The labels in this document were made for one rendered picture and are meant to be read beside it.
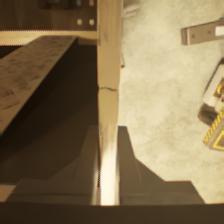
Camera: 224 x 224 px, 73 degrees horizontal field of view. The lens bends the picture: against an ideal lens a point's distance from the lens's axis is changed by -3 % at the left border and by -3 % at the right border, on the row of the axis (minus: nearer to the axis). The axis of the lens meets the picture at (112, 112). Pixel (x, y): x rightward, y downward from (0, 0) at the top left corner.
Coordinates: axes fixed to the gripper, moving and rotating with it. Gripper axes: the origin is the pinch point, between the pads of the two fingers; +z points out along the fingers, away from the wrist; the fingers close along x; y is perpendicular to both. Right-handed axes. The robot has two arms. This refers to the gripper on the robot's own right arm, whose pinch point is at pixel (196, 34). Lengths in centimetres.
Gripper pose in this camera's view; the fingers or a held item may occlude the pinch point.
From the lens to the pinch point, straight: 30.1
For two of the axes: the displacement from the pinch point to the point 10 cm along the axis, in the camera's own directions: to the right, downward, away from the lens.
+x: -0.1, -4.6, 8.9
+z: -9.7, 2.0, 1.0
